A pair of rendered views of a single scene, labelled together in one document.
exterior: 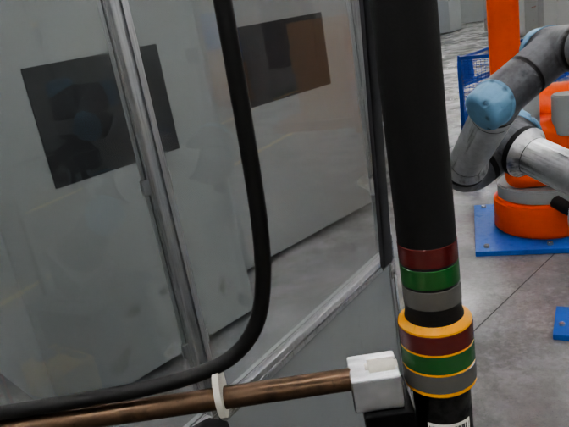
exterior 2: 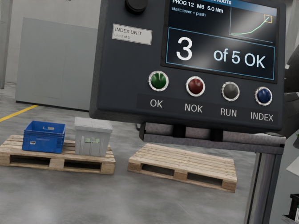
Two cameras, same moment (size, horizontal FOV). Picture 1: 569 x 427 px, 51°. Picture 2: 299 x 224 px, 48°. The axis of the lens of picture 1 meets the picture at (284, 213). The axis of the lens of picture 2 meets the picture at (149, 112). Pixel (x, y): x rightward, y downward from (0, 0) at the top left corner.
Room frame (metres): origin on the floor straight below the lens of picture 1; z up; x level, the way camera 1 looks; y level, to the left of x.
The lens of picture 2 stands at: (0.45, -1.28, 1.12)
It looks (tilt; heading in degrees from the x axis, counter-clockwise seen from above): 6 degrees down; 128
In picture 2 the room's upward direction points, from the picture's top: 8 degrees clockwise
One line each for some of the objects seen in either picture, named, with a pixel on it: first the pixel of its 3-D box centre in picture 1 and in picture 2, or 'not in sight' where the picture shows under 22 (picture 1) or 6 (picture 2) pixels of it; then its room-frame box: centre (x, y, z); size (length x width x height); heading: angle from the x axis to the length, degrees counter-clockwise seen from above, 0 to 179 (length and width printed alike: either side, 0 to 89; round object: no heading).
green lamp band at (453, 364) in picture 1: (437, 346); not in sight; (0.31, -0.08, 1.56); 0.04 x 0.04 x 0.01
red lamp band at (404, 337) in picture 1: (435, 327); not in sight; (0.31, -0.08, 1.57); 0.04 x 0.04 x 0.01
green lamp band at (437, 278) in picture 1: (429, 268); not in sight; (0.31, -0.08, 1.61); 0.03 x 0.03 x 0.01
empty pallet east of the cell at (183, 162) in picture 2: not in sight; (184, 164); (-1.64, 2.30, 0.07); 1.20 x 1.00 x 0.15; 27
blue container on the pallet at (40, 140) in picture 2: not in sight; (45, 136); (-2.71, 1.00, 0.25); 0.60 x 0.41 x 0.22; 140
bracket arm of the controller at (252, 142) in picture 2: not in sight; (214, 137); (0.21, -0.80, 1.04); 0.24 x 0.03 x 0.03; 52
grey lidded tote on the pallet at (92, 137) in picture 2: not in sight; (91, 136); (-2.39, 1.39, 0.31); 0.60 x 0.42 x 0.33; 140
